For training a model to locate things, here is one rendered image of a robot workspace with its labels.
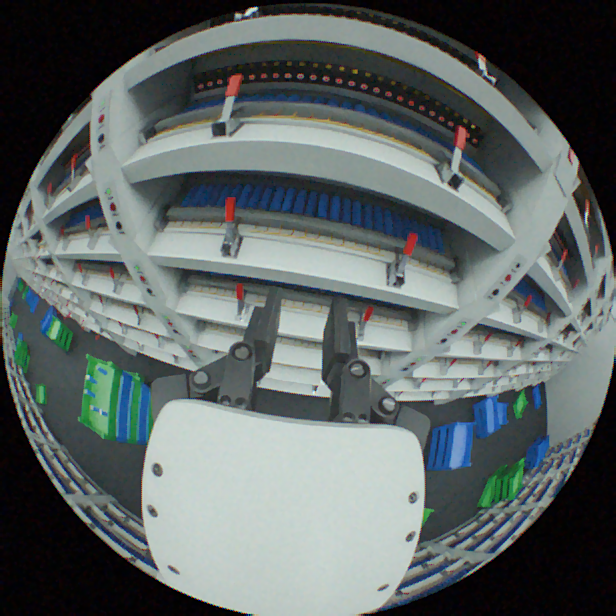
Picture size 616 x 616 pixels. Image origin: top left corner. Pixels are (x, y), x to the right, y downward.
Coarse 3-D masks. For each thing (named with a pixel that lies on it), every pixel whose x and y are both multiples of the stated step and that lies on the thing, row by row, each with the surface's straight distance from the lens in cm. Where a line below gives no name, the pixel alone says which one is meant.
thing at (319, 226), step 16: (176, 208) 43; (192, 208) 41; (208, 208) 39; (224, 208) 38; (240, 208) 37; (256, 224) 36; (272, 224) 36; (288, 224) 35; (304, 224) 34; (320, 224) 34; (336, 224) 35; (320, 240) 34; (352, 240) 36; (368, 240) 36; (384, 240) 36; (400, 240) 38; (416, 256) 40; (432, 256) 41
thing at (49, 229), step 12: (60, 132) 111; (60, 156) 108; (60, 168) 107; (48, 180) 105; (36, 192) 103; (36, 204) 102; (36, 216) 109; (60, 216) 106; (48, 228) 103; (48, 240) 103; (60, 264) 106; (84, 300) 116; (96, 312) 122
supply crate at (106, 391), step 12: (96, 360) 101; (96, 372) 104; (108, 372) 98; (120, 372) 91; (84, 384) 102; (108, 384) 96; (84, 396) 102; (96, 396) 102; (108, 396) 95; (84, 408) 103; (108, 408) 87; (84, 420) 102; (96, 420) 101; (108, 420) 88; (96, 432) 94; (108, 432) 88
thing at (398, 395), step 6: (450, 390) 140; (396, 396) 114; (402, 396) 118; (408, 396) 121; (414, 396) 123; (420, 396) 126; (426, 396) 128; (432, 396) 131; (438, 396) 135; (444, 396) 138; (450, 396) 142
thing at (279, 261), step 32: (160, 224) 43; (192, 224) 41; (224, 224) 39; (160, 256) 41; (192, 256) 37; (256, 256) 33; (288, 256) 33; (320, 256) 34; (352, 256) 35; (384, 256) 38; (448, 256) 48; (320, 288) 36; (352, 288) 35; (384, 288) 35; (416, 288) 38; (448, 288) 44
